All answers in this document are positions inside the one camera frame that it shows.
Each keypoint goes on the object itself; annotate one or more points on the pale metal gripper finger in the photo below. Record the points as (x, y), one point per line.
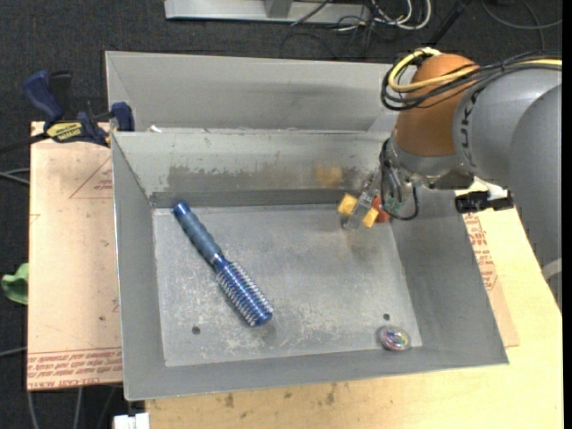
(365, 206)
(351, 221)

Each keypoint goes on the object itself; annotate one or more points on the yellow block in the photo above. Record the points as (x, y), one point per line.
(347, 204)

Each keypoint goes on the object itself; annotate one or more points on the small red-orange object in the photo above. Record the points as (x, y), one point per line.
(381, 210)

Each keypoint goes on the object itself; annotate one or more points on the grey metal bin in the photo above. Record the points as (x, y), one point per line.
(286, 275)

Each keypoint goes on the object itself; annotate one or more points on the small shiny round disc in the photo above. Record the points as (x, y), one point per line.
(394, 338)

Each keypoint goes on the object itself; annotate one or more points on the blue brush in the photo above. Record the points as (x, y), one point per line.
(223, 264)

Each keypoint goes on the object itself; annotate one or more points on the brown cardboard board, red print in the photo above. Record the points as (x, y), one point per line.
(71, 257)

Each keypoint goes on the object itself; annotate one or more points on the black cylinder on white bracket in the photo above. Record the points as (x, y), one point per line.
(478, 201)

